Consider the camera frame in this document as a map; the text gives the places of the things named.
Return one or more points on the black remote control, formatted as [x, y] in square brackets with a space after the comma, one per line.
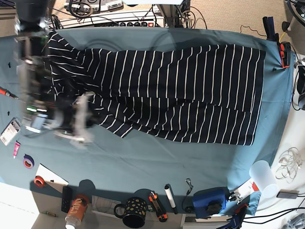
[66, 199]

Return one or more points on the blue clamp block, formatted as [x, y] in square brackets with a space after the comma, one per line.
[209, 202]

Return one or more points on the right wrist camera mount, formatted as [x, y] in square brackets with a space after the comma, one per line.
[76, 131]

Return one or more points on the translucent plastic cup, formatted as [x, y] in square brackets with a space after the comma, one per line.
[264, 179]

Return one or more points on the white paper sheet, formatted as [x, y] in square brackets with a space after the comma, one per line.
[49, 176]

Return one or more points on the blue black clamp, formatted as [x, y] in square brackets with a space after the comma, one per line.
[269, 27]

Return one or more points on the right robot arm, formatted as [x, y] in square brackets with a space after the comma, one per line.
[46, 104]

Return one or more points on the navy white striped t-shirt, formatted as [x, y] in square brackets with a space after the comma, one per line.
[205, 94]

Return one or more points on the teal table cloth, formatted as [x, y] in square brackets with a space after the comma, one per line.
[120, 168]

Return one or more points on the orange tape roll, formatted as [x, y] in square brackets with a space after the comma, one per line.
[39, 182]

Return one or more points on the pink glue tube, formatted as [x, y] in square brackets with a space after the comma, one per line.
[16, 148]

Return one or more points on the white black marker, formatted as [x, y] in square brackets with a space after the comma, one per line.
[169, 194]

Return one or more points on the orange handled screwdriver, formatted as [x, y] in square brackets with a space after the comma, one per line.
[8, 93]

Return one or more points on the white red card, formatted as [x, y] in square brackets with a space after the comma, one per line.
[246, 189]

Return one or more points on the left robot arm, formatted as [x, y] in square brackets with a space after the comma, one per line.
[300, 64]

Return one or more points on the grey small box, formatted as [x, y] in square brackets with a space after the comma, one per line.
[287, 194]

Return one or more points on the black mug yellow pattern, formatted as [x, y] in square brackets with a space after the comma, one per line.
[133, 212]

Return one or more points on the orange black utility knife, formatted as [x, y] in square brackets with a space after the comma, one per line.
[158, 207]

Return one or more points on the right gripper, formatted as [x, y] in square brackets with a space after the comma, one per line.
[62, 118]

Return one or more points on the orange black table clamp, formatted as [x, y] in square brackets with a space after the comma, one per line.
[285, 53]

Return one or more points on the white power strip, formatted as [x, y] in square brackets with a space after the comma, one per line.
[138, 18]

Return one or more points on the orange drink bottle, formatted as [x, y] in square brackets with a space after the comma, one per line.
[76, 212]

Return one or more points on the purple tape roll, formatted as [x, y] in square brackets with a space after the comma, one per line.
[28, 161]

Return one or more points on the clear plastic screw box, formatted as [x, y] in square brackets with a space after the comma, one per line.
[10, 131]

